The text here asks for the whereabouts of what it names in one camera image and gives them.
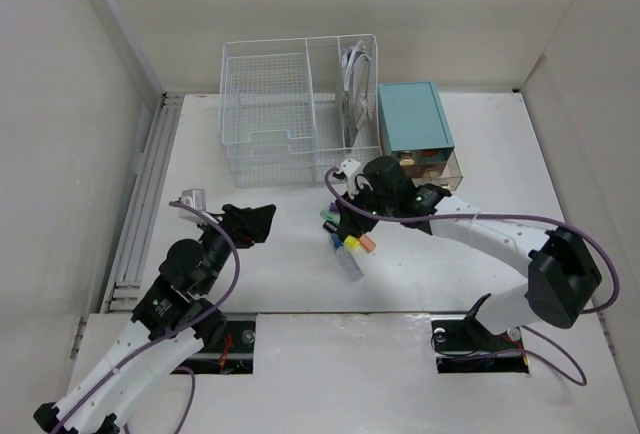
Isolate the clear blue-cap bottle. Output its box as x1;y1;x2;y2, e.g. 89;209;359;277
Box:
329;234;364;282

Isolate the white wire desk organizer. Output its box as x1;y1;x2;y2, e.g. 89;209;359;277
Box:
219;34;381;188

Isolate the orange highlighter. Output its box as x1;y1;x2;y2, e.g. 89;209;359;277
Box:
358;235;376;253

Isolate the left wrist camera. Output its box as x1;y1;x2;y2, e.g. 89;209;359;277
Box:
175;188;206;218

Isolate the grey setup guide booklet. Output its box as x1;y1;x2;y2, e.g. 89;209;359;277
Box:
342;54;371;147

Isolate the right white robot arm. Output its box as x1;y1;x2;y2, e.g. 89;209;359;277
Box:
331;156;602;348

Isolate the green highlighter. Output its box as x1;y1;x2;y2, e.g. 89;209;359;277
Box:
320;210;340;225

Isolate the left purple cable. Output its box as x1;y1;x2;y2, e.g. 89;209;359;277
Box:
49;201;241;434

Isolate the aluminium rail frame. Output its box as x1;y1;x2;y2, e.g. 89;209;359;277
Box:
97;92;184;314

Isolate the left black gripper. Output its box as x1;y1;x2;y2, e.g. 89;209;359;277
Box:
194;204;274;294

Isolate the yellow highlighter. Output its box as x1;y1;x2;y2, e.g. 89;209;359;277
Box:
322;221;360;249

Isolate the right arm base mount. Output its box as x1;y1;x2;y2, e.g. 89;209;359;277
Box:
430;315;529;374

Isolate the teal wooden drawer box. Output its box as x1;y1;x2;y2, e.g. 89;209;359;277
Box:
378;81;455;164

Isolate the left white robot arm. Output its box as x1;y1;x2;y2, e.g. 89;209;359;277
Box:
33;201;276;433

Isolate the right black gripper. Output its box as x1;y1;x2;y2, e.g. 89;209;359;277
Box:
336;179;397;238

